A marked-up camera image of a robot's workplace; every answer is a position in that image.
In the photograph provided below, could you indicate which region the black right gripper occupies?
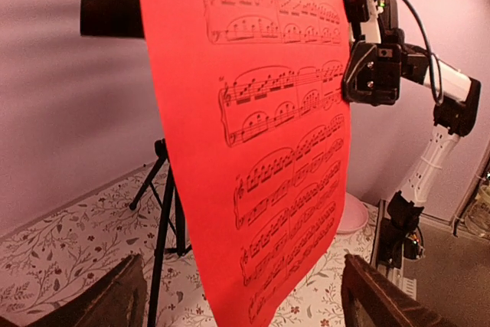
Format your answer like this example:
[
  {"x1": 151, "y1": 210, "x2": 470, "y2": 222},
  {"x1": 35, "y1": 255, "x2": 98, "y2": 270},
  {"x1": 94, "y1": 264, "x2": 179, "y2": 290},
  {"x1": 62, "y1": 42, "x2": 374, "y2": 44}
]
[{"x1": 341, "y1": 28, "x2": 427, "y2": 106}]

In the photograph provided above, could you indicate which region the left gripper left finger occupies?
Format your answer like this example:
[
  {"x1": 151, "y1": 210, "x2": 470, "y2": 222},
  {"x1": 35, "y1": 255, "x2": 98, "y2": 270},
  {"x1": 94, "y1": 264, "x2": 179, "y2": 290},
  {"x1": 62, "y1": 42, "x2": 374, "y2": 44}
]
[{"x1": 31, "y1": 254, "x2": 147, "y2": 327}]

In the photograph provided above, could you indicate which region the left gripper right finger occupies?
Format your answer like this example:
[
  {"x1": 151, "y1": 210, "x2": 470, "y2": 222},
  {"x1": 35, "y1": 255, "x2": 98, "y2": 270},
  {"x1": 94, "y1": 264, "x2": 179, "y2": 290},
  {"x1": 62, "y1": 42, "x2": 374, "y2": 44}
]
[{"x1": 341, "y1": 254, "x2": 454, "y2": 326}]

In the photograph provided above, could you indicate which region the red sheet music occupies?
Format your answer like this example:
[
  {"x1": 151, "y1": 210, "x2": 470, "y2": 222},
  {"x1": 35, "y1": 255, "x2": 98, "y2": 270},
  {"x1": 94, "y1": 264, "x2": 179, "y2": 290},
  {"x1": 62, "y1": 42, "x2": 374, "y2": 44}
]
[{"x1": 140, "y1": 0, "x2": 351, "y2": 326}]

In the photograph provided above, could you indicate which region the black music stand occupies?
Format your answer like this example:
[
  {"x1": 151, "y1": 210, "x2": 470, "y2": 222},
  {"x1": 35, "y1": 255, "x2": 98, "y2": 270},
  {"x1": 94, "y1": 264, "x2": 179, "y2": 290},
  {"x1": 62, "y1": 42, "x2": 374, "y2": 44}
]
[{"x1": 80, "y1": 0, "x2": 191, "y2": 326}]

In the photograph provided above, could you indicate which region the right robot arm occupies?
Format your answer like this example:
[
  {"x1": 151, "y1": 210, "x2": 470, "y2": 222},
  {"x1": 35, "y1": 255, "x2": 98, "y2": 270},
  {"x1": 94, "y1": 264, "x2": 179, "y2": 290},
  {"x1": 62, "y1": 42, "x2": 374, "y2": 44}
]
[{"x1": 341, "y1": 28, "x2": 481, "y2": 253}]

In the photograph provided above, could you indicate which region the pink plastic plate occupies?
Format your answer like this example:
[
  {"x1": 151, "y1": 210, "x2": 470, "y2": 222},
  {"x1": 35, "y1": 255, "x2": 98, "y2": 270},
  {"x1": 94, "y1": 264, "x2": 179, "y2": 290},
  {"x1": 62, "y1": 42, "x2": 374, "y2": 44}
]
[{"x1": 337, "y1": 193, "x2": 369, "y2": 234}]

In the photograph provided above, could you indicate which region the front aluminium rail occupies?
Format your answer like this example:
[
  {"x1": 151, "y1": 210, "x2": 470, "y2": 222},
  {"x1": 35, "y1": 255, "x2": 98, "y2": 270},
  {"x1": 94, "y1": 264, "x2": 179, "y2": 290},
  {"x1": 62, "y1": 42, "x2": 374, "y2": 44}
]
[{"x1": 370, "y1": 199, "x2": 417, "y2": 300}]

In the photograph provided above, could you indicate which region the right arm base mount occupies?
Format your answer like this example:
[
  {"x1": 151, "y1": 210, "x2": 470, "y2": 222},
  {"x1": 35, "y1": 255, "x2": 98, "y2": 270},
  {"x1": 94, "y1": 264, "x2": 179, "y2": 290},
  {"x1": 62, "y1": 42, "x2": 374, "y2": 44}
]
[{"x1": 375, "y1": 191, "x2": 424, "y2": 270}]

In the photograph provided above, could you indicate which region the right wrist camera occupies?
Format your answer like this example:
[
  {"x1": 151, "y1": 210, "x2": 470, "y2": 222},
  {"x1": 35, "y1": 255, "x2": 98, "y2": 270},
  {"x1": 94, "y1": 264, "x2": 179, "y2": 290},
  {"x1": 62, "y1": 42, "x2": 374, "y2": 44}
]
[{"x1": 343, "y1": 0, "x2": 381, "y2": 44}]

